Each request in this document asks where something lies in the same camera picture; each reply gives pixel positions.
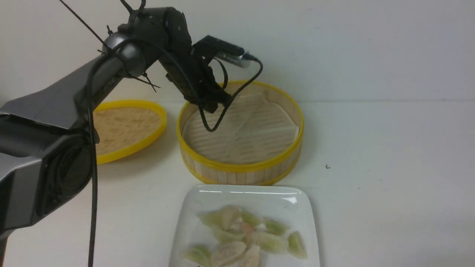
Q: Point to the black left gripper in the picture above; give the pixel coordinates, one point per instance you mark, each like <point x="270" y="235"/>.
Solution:
<point x="188" y="71"/>

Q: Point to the yellow rimmed bamboo steamer basket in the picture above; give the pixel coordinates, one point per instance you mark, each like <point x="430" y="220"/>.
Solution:
<point x="262" y="173"/>

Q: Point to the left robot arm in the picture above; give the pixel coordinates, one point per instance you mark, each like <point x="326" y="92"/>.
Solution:
<point x="46" y="137"/>

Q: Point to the green dumpling plate top left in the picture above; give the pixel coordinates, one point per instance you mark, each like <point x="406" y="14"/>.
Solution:
<point x="211" y="219"/>

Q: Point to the green dumpling plate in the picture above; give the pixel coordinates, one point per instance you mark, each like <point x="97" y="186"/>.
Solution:
<point x="274" y="227"/>
<point x="224" y="237"/>
<point x="198" y="254"/>
<point x="211" y="219"/>
<point x="250" y="218"/>

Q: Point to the pale pink dumpling plate top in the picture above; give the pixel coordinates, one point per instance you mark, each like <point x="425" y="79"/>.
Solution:
<point x="229" y="215"/>

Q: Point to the green dumpling plate top middle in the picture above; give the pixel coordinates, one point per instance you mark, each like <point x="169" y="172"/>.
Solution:
<point x="250" y="218"/>

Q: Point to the white square plate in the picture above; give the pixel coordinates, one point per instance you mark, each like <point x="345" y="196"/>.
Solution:
<point x="284" y="204"/>

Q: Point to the pink dumpling plate centre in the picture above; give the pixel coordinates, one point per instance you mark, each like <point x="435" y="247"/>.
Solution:
<point x="247" y="229"/>

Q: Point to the green dumpling plate centre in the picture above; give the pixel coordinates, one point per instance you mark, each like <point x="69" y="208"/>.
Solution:
<point x="224" y="237"/>

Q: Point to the green dumpling plate right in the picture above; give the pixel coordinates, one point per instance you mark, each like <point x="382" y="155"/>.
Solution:
<point x="274" y="227"/>

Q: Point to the green dumpling plate bottom left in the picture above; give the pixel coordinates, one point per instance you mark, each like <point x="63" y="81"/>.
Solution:
<point x="198" y="254"/>

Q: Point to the white dumpling plate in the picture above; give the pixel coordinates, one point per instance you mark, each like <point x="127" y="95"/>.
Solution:
<point x="228" y="253"/>
<point x="252" y="258"/>

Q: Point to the white dumpling plate bottom right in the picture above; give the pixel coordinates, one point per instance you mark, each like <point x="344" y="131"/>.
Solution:
<point x="252" y="258"/>

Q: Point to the white steamer liner cloth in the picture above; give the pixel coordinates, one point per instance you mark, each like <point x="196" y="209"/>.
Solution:
<point x="253" y="130"/>

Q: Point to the yellow rimmed bamboo steamer lid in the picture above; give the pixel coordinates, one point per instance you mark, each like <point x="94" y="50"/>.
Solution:
<point x="127" y="126"/>

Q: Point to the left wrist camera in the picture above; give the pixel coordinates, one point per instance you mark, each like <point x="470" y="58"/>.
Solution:
<point x="210" y="48"/>

